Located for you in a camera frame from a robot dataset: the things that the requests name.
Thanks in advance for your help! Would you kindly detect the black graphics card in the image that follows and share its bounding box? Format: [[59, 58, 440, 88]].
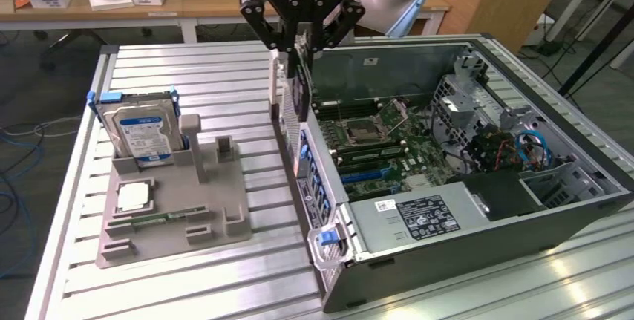
[[282, 22, 318, 123]]

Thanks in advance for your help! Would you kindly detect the metal socket cover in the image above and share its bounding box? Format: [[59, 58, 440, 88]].
[[377, 97, 413, 123]]

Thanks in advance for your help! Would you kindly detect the wooden cabinet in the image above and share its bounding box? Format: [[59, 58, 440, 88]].
[[425, 0, 577, 54]]

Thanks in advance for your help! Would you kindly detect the CPU socket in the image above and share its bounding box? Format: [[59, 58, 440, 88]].
[[345, 116, 393, 147]]

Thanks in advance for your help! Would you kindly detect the silver drive cage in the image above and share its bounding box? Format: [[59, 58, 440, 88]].
[[429, 52, 513, 143]]

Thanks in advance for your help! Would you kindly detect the black installed RAM stick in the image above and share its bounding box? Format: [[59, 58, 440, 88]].
[[335, 144, 406, 163]]

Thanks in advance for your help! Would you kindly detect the green motherboard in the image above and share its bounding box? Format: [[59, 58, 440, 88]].
[[310, 85, 472, 202]]

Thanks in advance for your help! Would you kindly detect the black chair base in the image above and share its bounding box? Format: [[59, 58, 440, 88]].
[[38, 30, 109, 71]]

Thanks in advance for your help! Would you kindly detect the hard disk in blue caddy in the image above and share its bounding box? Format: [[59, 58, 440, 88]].
[[87, 88, 182, 169]]

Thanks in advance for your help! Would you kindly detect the blue expansion slot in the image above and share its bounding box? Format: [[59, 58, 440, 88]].
[[339, 166, 392, 184]]

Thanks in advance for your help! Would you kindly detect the silver chipset heatsink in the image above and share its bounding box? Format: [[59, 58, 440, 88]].
[[404, 174, 438, 192]]

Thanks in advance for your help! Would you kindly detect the black stand pole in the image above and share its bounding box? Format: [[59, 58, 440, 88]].
[[558, 0, 634, 95]]

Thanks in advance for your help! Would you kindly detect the silver CPU chip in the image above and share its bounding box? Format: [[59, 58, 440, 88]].
[[117, 182, 154, 214]]

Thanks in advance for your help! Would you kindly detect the grey power supply unit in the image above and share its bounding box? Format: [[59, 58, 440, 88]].
[[346, 180, 493, 255]]

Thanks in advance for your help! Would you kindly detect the black plastic air shroud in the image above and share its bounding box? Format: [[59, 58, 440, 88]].
[[464, 171, 550, 223]]

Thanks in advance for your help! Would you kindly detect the green RAM stick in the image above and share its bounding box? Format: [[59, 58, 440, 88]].
[[110, 206, 207, 229]]

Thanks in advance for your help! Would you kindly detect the blue case latch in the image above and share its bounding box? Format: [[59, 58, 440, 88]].
[[315, 230, 339, 247]]

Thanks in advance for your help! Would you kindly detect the grey parts rack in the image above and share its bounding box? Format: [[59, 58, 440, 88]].
[[94, 114, 257, 270]]

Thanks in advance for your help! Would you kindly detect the black open PC case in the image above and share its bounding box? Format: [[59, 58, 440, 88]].
[[267, 33, 634, 314]]

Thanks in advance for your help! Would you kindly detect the black and red wire bundle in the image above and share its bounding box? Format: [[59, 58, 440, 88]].
[[468, 130, 528, 172]]

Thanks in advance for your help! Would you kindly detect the white floor cable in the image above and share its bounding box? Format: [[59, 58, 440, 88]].
[[0, 115, 82, 138]]

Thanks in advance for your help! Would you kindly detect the blue data wire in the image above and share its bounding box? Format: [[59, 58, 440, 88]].
[[513, 130, 556, 168]]

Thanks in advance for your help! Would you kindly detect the blue floor cable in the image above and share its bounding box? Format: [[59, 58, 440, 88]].
[[0, 130, 47, 281]]

